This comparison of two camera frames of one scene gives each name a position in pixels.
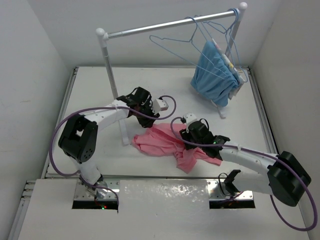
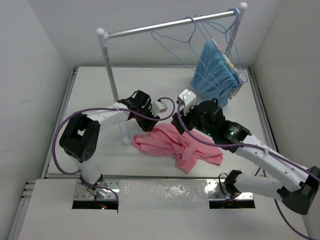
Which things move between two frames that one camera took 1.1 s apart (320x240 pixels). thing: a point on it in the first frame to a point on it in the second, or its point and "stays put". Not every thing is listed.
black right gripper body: x=187 y=136 to x=191 y=119
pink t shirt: x=159 y=140 stays put
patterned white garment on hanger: x=239 y=78 stays put
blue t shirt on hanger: x=213 y=77 stays put
